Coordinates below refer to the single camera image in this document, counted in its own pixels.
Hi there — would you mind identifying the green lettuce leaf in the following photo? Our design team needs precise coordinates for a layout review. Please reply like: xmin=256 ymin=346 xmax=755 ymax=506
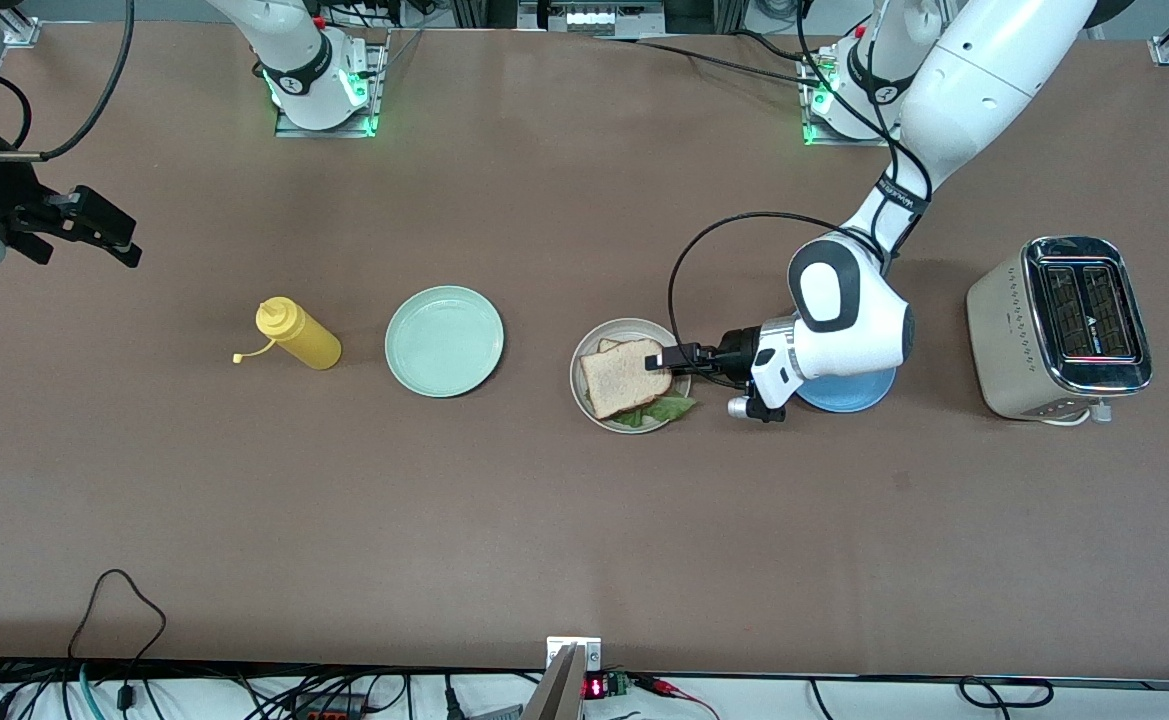
xmin=609 ymin=393 xmax=698 ymax=429

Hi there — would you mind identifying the yellow squeeze bottle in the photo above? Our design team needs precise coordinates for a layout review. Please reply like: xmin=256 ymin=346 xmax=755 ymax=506
xmin=232 ymin=296 xmax=343 ymax=371

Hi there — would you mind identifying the beige plate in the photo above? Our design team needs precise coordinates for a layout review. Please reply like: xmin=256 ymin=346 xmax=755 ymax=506
xmin=570 ymin=318 xmax=692 ymax=435

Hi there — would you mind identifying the blue plate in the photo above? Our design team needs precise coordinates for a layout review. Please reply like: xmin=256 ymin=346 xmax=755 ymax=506
xmin=794 ymin=365 xmax=898 ymax=414

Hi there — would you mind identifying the light green plate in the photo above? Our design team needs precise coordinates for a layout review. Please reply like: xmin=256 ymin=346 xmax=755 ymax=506
xmin=385 ymin=286 xmax=505 ymax=399

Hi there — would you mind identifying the beige chrome toaster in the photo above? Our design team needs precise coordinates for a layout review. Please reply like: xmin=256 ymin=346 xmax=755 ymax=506
xmin=966 ymin=235 xmax=1154 ymax=428

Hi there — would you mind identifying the red clip lead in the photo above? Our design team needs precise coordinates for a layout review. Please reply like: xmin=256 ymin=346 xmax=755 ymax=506
xmin=634 ymin=675 xmax=720 ymax=720

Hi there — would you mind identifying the black device with lights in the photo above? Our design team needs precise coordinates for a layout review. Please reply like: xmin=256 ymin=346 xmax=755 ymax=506
xmin=519 ymin=0 xmax=665 ymax=36

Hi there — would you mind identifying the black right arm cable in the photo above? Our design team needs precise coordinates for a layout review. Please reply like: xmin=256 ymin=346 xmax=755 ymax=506
xmin=0 ymin=0 xmax=135 ymax=161

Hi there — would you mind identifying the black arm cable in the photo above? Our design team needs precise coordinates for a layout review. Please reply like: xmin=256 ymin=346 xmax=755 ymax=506
xmin=0 ymin=0 xmax=135 ymax=161
xmin=668 ymin=0 xmax=935 ymax=379

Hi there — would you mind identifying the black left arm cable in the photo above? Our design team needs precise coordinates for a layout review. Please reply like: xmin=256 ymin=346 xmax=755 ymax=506
xmin=668 ymin=0 xmax=935 ymax=379

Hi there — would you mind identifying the black base power cable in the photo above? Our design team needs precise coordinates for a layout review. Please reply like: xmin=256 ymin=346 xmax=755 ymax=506
xmin=592 ymin=33 xmax=825 ymax=89

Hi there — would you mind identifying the thin black looped cable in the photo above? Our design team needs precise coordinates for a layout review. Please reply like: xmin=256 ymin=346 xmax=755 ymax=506
xmin=67 ymin=568 xmax=167 ymax=713

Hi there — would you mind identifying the coiled black cable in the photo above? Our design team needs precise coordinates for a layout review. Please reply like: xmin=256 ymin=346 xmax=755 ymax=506
xmin=959 ymin=677 xmax=1055 ymax=709

